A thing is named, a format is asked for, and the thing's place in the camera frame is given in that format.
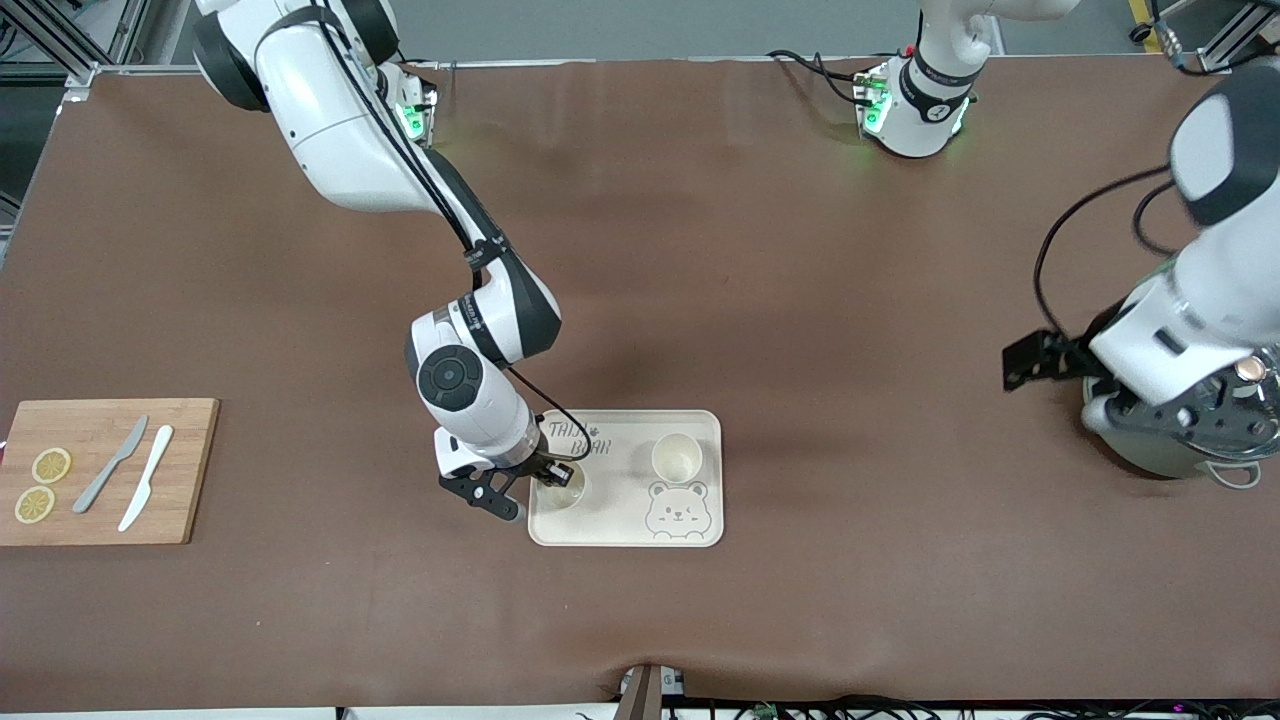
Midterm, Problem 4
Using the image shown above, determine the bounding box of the white IKEA cup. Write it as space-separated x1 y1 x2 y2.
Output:
535 462 590 512
651 432 705 484

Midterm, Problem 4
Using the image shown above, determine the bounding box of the beige tray with bear print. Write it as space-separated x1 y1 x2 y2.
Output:
528 409 724 548

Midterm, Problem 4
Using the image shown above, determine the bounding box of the glass pot lid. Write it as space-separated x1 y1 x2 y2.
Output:
1215 348 1280 446

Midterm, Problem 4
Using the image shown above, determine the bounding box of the grey-green electric cooking pot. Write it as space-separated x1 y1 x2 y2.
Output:
1082 345 1280 491

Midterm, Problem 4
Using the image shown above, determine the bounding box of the white plastic knife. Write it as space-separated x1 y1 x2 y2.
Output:
118 425 175 533

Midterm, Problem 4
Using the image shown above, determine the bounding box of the grey plastic knife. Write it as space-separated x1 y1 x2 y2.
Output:
72 415 150 515

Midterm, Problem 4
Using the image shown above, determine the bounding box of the wooden cutting board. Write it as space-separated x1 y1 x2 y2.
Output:
0 398 220 547

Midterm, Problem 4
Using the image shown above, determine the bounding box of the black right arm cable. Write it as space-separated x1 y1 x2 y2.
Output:
315 5 594 463

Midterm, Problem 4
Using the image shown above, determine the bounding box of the metal table edge mount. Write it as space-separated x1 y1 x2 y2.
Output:
618 663 687 720

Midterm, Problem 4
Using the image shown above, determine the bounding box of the aluminium frame profile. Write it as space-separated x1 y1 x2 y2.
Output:
0 0 101 96
1175 0 1280 76

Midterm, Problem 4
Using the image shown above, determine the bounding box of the black left arm base cable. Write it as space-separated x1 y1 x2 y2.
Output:
767 48 873 107

